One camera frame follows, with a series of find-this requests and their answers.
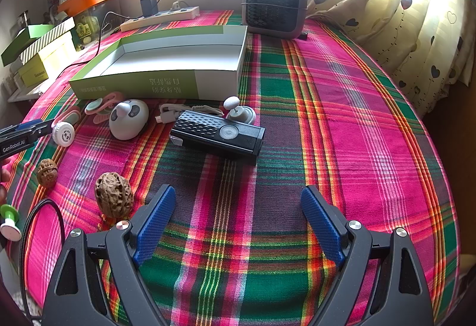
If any large brown walnut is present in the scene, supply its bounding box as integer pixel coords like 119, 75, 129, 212
95, 172, 133, 230

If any clear plastic container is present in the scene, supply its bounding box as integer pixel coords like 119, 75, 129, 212
72, 8, 108, 51

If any cream heart print curtain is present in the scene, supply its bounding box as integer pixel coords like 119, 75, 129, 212
305, 0, 473, 115

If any pink curved clip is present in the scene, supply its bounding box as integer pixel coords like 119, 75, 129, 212
24, 105, 82, 129

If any grey space heater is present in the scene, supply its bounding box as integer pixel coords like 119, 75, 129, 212
242, 0, 309, 40

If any striped box lid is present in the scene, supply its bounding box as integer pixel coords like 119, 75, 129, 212
20, 17, 76, 64

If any white panda gadget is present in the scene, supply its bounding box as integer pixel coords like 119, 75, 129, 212
109, 99, 150, 141

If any yellow box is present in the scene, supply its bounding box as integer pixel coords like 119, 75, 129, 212
18, 40, 79, 87

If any white usb cable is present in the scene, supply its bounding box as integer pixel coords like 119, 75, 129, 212
156, 104, 224, 125

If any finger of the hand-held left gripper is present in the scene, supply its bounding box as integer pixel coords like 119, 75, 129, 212
22, 122, 56, 138
0, 120, 46, 131

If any green white cardboard box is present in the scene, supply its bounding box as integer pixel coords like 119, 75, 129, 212
69, 26, 248, 100

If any plaid blanket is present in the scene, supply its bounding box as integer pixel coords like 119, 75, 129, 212
9, 9, 462, 326

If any white round jar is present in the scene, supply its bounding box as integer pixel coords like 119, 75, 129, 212
51, 120, 76, 146

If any long black power cable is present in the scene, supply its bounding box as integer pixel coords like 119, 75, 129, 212
63, 11, 129, 77

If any black braided cable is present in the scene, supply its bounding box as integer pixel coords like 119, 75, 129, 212
18, 199, 65, 319

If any beige power strip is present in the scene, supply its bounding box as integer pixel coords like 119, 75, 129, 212
120, 6, 200, 32

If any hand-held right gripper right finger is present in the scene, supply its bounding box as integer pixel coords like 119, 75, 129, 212
300, 185, 435, 326

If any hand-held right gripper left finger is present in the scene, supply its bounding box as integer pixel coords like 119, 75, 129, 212
42, 185, 177, 326

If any pink clip with teal pad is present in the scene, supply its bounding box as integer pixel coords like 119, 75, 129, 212
85, 90, 121, 125

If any small brown walnut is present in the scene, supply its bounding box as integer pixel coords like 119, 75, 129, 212
36, 159, 58, 186

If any white suction knob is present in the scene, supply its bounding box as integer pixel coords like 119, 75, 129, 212
224, 96, 256, 125

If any black flashlight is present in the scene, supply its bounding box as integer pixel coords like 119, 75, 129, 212
170, 111, 266, 166

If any green white spool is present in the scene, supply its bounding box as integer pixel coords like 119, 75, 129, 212
0, 204, 21, 240

